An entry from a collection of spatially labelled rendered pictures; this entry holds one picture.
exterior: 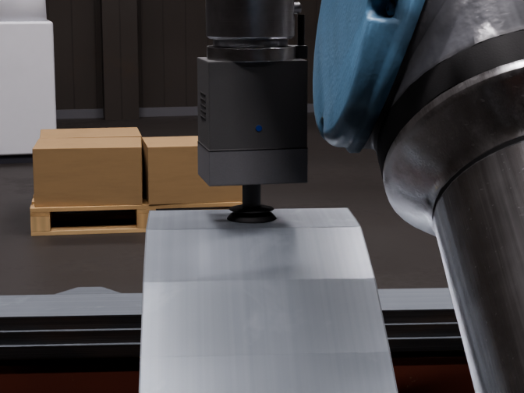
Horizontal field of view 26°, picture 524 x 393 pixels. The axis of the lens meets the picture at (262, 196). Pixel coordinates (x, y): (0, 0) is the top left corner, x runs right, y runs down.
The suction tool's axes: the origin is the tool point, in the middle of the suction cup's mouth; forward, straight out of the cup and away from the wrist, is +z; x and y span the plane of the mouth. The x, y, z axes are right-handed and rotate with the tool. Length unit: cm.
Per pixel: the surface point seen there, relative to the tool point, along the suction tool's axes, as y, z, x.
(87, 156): -11, 61, -453
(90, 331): 12.7, 17.2, -29.6
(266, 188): -120, 99, -554
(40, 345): 18.2, 18.7, -30.1
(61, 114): -14, 92, -917
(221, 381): 6.2, 6.0, 20.2
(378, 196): -177, 99, -514
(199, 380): 7.8, 6.0, 19.9
